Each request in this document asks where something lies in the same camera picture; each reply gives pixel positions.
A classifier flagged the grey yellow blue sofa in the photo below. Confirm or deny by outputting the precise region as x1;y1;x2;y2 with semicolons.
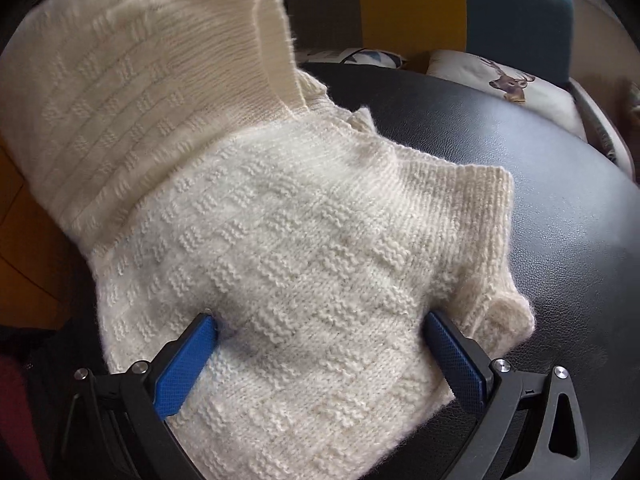
285;0;636;171

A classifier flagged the white knitted sweater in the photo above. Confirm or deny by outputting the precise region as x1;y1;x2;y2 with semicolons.
0;0;536;480

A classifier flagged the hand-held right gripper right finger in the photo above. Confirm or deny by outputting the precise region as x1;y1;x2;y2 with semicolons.
422;310;593;480

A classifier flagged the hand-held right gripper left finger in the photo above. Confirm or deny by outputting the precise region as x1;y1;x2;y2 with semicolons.
60;312;221;480

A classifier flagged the black leather bench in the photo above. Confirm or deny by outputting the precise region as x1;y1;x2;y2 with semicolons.
300;60;640;480

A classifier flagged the white deer print pillow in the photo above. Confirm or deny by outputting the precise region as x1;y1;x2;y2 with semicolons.
427;50;588;141

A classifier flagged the white triangle pattern pillow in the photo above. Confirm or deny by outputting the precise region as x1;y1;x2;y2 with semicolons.
295;47;408;68

